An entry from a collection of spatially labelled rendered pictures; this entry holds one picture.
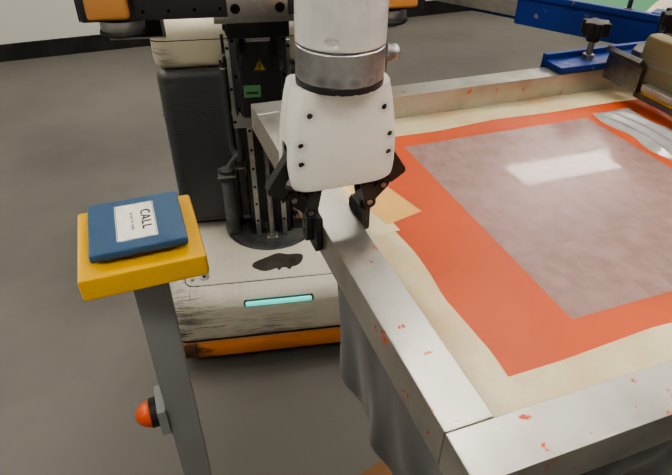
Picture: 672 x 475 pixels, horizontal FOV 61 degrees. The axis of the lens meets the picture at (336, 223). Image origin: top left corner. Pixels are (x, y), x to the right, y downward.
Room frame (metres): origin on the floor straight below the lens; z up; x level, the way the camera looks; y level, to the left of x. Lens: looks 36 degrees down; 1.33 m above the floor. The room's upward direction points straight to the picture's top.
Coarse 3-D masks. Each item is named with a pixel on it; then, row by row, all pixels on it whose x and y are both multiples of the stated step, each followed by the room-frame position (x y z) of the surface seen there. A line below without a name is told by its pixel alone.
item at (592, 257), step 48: (624, 192) 0.57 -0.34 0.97; (432, 240) 0.47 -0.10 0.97; (480, 240) 0.48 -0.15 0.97; (528, 240) 0.48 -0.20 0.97; (576, 240) 0.48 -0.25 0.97; (624, 240) 0.48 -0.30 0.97; (480, 288) 0.40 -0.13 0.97; (528, 288) 0.40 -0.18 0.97; (576, 288) 0.40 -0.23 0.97; (624, 288) 0.40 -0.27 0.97; (480, 336) 0.34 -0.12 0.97; (528, 336) 0.34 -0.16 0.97; (576, 336) 0.34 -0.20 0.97; (624, 336) 0.34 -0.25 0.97
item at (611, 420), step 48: (432, 96) 0.79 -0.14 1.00; (480, 96) 0.82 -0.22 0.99; (528, 96) 0.85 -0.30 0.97; (336, 192) 0.51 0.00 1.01; (336, 240) 0.43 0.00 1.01; (384, 288) 0.36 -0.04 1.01; (384, 336) 0.31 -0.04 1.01; (432, 336) 0.31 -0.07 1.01; (432, 384) 0.26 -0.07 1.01; (624, 384) 0.26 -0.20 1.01; (432, 432) 0.23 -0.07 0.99; (480, 432) 0.22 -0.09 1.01; (528, 432) 0.22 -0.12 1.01; (576, 432) 0.22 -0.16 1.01; (624, 432) 0.22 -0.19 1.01
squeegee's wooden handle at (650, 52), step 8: (648, 40) 0.85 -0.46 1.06; (656, 40) 0.83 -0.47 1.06; (664, 40) 0.82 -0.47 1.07; (648, 48) 0.84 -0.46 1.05; (656, 48) 0.83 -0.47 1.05; (664, 48) 0.82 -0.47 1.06; (648, 56) 0.84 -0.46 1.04; (656, 56) 0.82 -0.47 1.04; (664, 56) 0.81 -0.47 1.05; (648, 64) 0.83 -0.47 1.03; (656, 64) 0.82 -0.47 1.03; (664, 64) 0.81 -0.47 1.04; (648, 72) 0.83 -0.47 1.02; (656, 72) 0.82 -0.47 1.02; (664, 72) 0.80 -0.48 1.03; (648, 80) 0.82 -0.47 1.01; (656, 80) 0.81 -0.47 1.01; (664, 80) 0.80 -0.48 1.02; (664, 88) 0.79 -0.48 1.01
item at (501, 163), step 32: (480, 128) 0.74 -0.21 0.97; (512, 128) 0.74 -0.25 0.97; (544, 128) 0.74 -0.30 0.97; (576, 128) 0.75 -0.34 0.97; (608, 128) 0.75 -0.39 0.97; (416, 160) 0.64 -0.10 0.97; (448, 160) 0.65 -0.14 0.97; (480, 160) 0.65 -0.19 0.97; (512, 160) 0.65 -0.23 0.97; (544, 160) 0.65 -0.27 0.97; (576, 160) 0.65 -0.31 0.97; (608, 160) 0.65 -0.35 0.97; (640, 160) 0.65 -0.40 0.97; (416, 192) 0.57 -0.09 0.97; (480, 192) 0.57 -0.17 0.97; (512, 192) 0.57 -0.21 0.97; (544, 192) 0.57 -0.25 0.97; (576, 192) 0.57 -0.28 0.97; (416, 224) 0.50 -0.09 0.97
